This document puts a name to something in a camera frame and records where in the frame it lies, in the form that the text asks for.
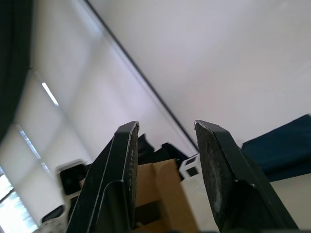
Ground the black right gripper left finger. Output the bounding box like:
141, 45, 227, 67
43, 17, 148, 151
66, 120, 140, 233

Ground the dark blue cloth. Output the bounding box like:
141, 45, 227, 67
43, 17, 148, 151
241, 114, 311, 182

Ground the black ceiling track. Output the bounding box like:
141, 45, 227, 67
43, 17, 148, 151
84, 0, 199, 153

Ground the white block with dark squares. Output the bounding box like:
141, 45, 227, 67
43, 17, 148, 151
178, 156, 201, 181

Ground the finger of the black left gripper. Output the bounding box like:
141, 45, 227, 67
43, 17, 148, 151
138, 133, 156, 166
155, 142, 186, 171

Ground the small brown cardboard box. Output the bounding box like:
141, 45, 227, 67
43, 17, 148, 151
132, 159, 199, 233

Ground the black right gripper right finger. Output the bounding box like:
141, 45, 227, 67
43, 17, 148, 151
193, 119, 300, 232

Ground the dark green curtain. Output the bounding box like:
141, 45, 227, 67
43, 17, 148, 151
0, 0, 34, 146

